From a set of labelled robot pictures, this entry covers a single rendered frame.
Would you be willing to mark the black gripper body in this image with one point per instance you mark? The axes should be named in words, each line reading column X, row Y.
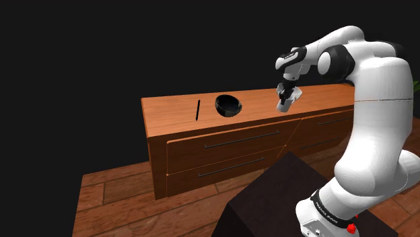
column 285, row 94

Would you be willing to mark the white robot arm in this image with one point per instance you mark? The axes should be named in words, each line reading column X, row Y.
column 380, row 124

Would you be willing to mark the black bowl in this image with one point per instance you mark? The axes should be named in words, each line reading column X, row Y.
column 228, row 105

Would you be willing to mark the black pen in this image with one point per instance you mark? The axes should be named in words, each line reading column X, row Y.
column 198, row 110

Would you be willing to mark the dark robot stand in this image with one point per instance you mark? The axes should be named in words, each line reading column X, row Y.
column 272, row 200

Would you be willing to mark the brown wooden chest of drawers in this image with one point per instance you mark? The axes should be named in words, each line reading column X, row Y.
column 170, row 111

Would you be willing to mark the green houseplant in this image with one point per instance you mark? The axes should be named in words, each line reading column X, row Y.
column 417, row 86

